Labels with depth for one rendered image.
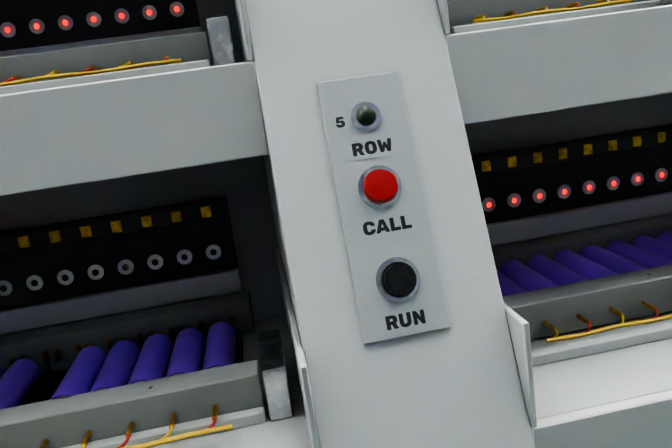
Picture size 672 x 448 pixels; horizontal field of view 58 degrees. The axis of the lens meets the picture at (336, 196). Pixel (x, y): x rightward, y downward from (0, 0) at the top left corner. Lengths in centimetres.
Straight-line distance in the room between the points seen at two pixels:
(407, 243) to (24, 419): 20
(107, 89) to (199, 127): 4
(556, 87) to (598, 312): 14
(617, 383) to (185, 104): 25
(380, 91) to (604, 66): 12
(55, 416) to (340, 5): 24
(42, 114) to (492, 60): 22
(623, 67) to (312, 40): 16
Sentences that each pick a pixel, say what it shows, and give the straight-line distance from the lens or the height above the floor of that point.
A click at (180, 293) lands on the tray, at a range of 45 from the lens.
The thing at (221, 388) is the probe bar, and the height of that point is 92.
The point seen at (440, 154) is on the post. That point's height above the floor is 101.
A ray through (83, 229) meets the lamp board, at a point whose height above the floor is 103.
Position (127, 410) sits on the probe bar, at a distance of 33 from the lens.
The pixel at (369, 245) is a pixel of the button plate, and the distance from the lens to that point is 27.
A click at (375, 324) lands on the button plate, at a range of 27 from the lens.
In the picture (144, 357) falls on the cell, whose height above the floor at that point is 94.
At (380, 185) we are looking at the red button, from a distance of 27.
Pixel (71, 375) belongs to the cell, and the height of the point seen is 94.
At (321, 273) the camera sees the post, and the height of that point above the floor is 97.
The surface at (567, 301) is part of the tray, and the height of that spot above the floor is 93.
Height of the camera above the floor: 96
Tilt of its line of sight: 8 degrees up
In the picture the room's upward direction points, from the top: 10 degrees counter-clockwise
